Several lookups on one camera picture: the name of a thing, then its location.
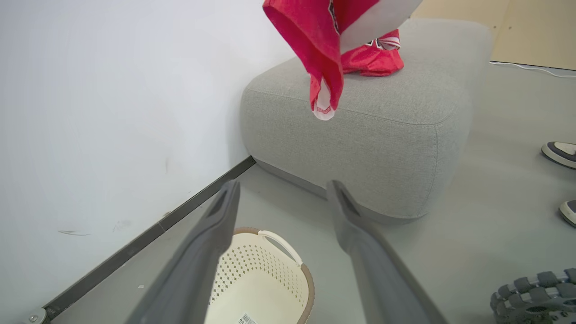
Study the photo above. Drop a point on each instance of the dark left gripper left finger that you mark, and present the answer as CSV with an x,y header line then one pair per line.
x,y
189,279

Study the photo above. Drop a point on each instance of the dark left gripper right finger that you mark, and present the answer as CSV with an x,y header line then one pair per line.
x,y
382,279

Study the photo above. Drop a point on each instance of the red jersey with black numbers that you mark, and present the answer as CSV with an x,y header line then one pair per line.
x,y
373,63

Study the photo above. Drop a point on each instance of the red garment with white trim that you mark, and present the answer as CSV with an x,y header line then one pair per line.
x,y
315,36

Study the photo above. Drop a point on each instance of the grey fabric sofa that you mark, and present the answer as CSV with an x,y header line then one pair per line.
x,y
382,148

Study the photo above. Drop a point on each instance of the black baseboard strip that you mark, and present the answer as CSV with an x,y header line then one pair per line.
x,y
135,245

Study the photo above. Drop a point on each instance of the barcode sticker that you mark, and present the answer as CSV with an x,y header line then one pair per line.
x,y
246,319

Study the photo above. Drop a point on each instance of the cream laundry basket brown rim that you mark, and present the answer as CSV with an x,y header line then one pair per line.
x,y
261,288

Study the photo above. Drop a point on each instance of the grey robot roller wheel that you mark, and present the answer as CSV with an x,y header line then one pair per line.
x,y
531,292

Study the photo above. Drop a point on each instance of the grey white sneaker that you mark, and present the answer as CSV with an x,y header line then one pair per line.
x,y
570,211
562,153

